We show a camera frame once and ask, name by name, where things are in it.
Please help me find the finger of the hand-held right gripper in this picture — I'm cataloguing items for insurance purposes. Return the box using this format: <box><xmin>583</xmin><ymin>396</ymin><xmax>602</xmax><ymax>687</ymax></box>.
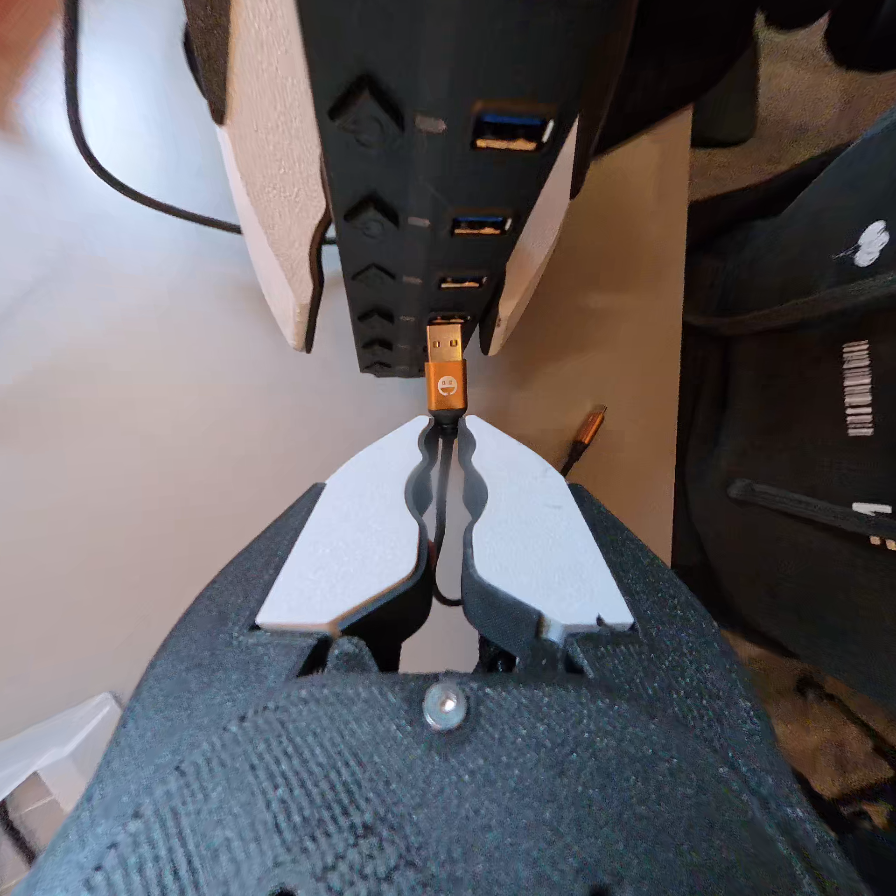
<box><xmin>478</xmin><ymin>115</ymin><xmax>582</xmax><ymax>358</ymax></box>
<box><xmin>216</xmin><ymin>0</ymin><xmax>335</xmax><ymax>354</ymax></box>

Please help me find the clear plastic bin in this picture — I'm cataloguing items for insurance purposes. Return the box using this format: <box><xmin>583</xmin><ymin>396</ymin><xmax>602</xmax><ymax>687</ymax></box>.
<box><xmin>0</xmin><ymin>693</ymin><xmax>123</xmax><ymax>869</ymax></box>

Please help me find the black usb hub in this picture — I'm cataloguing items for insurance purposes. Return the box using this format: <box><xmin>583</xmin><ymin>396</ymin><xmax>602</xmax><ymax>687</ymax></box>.
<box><xmin>297</xmin><ymin>0</ymin><xmax>638</xmax><ymax>380</ymax></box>

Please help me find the black hub's attached cable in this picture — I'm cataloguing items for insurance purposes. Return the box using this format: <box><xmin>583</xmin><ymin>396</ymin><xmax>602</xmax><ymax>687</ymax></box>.
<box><xmin>62</xmin><ymin>0</ymin><xmax>338</xmax><ymax>246</ymax></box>

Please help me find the orange usb cable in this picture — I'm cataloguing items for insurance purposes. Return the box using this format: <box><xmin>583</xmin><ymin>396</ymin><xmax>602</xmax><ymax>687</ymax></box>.
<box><xmin>420</xmin><ymin>318</ymin><xmax>609</xmax><ymax>609</ymax></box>

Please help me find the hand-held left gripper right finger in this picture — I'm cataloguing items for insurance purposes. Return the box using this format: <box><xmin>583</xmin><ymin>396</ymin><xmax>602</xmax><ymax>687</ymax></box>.
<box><xmin>458</xmin><ymin>414</ymin><xmax>637</xmax><ymax>641</ymax></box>

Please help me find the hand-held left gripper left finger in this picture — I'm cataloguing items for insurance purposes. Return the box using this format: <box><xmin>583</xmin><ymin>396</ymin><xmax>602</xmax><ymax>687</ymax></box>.
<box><xmin>255</xmin><ymin>414</ymin><xmax>434</xmax><ymax>638</ymax></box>

